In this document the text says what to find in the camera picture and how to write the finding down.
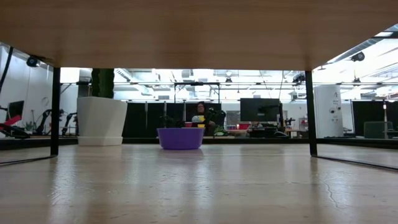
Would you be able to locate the blue plastic mini bowl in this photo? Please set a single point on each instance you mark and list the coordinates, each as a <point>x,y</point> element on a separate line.
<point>180,139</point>

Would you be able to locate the black background robot arm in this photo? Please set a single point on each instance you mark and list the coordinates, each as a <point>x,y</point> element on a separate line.
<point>69,121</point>
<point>43,121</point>

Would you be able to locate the person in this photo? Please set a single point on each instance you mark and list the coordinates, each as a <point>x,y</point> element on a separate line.
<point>201,109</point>

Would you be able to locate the yellow cup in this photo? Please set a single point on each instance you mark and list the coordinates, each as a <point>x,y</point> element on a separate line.
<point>201,126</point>

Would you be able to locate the red box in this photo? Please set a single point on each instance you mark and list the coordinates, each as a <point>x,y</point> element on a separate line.
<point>244,126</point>

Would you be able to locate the black partition panel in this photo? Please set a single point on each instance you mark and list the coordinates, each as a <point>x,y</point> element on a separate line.
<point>140,118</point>
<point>370,112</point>

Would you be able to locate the large black monitor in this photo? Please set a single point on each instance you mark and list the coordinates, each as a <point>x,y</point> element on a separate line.
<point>259,109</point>

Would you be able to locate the white planter pot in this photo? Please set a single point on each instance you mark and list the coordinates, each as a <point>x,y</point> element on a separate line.
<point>101,121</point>

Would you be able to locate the green cactus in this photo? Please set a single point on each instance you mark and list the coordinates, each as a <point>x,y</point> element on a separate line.
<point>104,84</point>

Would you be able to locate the white cylindrical device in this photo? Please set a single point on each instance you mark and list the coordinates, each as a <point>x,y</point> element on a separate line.
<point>328,109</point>

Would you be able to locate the black ceiling spotlight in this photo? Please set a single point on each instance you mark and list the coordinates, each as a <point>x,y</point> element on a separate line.
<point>358,57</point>
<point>32,61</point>

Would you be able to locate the small black monitor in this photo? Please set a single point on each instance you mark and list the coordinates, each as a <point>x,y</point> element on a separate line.
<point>15,109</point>

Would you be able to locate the red black bench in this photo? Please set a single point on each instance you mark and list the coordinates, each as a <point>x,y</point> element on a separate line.
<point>12,123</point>

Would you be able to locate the black table frame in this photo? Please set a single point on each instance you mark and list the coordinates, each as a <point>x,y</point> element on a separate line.
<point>248,140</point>

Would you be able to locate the wooden shelf black metal frame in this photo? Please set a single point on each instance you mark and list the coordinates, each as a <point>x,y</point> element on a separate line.
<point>186,31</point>

